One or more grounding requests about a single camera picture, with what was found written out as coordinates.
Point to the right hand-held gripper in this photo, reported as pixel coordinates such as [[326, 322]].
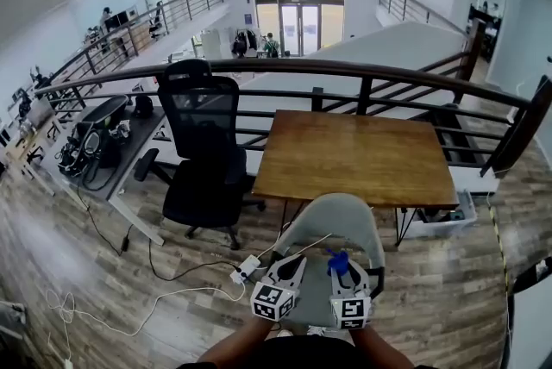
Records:
[[351, 311]]

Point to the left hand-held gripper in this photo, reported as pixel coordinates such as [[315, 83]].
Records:
[[274, 302]]

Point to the blue cloth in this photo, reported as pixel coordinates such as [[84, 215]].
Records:
[[336, 261]]

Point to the grey chair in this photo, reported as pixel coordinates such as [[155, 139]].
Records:
[[340, 214]]

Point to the person's right forearm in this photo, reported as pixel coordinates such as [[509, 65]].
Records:
[[379, 348]]

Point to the person's left forearm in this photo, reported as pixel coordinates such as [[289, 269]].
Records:
[[241, 341]]

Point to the black mesh office chair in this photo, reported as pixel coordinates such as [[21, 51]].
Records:
[[207, 151]]

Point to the white power strip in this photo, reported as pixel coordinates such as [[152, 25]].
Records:
[[245, 270]]

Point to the person's white right shoe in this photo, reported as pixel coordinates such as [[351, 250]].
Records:
[[316, 331]]

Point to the person's white shoe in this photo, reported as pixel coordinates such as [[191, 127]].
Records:
[[284, 333], [316, 331]]

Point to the person's white left shoe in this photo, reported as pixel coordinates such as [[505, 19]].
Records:
[[284, 333]]

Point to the person's black clothing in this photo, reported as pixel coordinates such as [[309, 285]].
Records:
[[302, 354]]

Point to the white storage box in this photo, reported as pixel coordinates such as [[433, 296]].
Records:
[[444, 223]]

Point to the brown wooden table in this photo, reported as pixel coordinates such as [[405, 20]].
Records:
[[358, 156]]

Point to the grey desk with white legs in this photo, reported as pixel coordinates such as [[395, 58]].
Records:
[[138, 143]]

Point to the dark curved balcony railing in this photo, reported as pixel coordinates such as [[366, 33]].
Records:
[[302, 66]]

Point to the black backpack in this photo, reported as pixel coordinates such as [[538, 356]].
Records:
[[143, 106]]

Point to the pile of black gear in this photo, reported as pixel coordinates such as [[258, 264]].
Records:
[[88, 151]]

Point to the glass entrance door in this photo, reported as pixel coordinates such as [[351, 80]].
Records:
[[299, 29]]

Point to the white plug adapter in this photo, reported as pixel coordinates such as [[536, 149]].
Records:
[[68, 363]]

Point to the black oval board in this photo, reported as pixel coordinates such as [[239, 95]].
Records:
[[105, 108]]

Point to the dark mezzanine railing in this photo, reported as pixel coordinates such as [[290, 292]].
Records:
[[414, 9], [142, 24]]

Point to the white board with black frame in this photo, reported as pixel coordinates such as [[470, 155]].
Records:
[[532, 324]]

